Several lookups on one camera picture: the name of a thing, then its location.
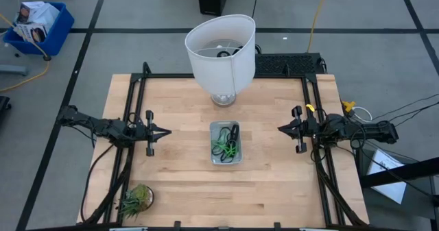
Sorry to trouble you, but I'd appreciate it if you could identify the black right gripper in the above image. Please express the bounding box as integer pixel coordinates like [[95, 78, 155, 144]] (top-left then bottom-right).
[[277, 106, 322, 154]]

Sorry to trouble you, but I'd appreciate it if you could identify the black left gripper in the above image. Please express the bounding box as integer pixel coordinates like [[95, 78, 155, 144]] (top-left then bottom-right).
[[132, 110, 172, 157]]

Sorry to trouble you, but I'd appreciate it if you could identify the green rubber band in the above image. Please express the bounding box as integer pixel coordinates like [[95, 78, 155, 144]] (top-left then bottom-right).
[[212, 127, 230, 149], [221, 140, 240, 158], [214, 138, 237, 156]]

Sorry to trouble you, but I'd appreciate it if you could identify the white plastic bin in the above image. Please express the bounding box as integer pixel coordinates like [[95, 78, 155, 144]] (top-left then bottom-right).
[[209, 120, 244, 165]]

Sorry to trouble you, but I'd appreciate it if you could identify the black perforated panel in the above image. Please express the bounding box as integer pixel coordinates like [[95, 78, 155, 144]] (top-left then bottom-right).
[[254, 52, 327, 77]]

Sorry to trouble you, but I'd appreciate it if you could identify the small potted green plant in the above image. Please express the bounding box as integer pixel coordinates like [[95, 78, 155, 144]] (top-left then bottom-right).
[[119, 184, 155, 220]]

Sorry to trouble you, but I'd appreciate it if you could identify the white shade table lamp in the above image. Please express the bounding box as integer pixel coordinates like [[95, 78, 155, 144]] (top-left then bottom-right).
[[184, 14, 257, 108]]

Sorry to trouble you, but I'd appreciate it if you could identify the white paper sheet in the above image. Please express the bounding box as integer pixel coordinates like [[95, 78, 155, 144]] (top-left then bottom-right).
[[366, 148, 407, 205]]

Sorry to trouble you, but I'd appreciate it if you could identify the black metal bar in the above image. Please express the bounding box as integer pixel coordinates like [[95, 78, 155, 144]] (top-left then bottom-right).
[[358, 157, 439, 189]]

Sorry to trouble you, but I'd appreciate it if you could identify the blue plastic crate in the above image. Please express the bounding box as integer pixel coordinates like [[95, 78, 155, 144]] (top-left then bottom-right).
[[2, 1, 75, 57]]

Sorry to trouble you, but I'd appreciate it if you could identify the dark side cart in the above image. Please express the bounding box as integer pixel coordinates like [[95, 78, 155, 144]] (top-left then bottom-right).
[[353, 145, 439, 231]]

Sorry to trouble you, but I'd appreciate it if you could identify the grey metal stand foot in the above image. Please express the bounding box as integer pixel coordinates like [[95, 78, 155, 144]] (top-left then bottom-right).
[[0, 64, 29, 77]]

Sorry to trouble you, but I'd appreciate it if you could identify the printed cardboard box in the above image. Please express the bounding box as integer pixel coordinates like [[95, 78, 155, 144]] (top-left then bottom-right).
[[15, 23, 48, 43]]

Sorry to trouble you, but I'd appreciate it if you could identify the white cardboard box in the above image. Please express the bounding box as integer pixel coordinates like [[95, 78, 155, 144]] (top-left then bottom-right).
[[15, 1, 61, 32]]

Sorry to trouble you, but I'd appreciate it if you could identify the black aluminium table frame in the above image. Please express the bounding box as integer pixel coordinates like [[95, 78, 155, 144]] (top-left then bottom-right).
[[80, 61, 370, 231]]

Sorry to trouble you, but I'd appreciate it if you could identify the yellow cable connector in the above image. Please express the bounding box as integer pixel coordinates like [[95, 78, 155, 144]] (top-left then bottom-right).
[[341, 100, 357, 114]]

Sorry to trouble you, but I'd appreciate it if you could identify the white cable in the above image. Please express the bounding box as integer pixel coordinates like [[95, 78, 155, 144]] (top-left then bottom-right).
[[353, 106, 373, 123]]

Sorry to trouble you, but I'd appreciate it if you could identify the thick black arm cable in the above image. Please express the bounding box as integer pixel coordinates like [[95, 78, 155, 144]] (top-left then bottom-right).
[[80, 143, 116, 223]]

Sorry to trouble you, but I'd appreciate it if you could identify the yellow hanging cable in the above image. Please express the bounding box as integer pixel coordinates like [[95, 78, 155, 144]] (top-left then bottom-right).
[[306, 0, 331, 53]]

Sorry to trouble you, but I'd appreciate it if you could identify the thin black cable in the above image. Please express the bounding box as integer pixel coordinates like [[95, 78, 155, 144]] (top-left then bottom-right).
[[372, 93, 439, 121], [377, 101, 439, 139]]

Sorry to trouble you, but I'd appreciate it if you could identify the yellow floor cable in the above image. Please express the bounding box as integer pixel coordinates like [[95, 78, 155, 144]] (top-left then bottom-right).
[[0, 13, 52, 93]]

